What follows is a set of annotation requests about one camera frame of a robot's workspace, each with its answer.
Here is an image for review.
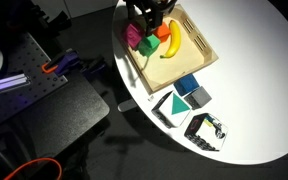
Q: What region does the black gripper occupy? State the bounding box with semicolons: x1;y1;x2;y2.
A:
123;0;177;36

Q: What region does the pink block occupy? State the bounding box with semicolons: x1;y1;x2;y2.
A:
123;23;144;49

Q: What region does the orange block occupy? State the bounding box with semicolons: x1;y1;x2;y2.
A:
153;22;171;42

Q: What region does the dark green block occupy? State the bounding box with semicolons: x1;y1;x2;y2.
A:
138;35;160;57

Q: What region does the blue block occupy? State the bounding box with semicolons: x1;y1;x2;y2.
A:
174;74;199;96

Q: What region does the grey block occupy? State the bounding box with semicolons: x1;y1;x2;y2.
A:
185;86;212;110

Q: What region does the yellow banana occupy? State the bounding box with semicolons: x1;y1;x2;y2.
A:
160;20;181;59

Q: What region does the wooden tray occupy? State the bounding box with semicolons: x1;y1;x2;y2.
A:
113;4;218;94

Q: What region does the purple orange clamp front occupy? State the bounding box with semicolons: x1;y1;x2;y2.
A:
41;49;79;76

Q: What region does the white cube teal triangle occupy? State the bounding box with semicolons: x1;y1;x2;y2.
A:
151;91;191;128

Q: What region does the black perforated breadboard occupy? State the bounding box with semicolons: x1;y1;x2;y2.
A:
0;31;69;116

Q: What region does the aluminium extrusion bar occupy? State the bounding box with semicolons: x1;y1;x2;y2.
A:
0;74;30;91

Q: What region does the black side table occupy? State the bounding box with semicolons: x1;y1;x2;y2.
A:
0;73;110;159

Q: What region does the orange cable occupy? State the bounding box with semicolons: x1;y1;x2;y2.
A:
3;157;63;180

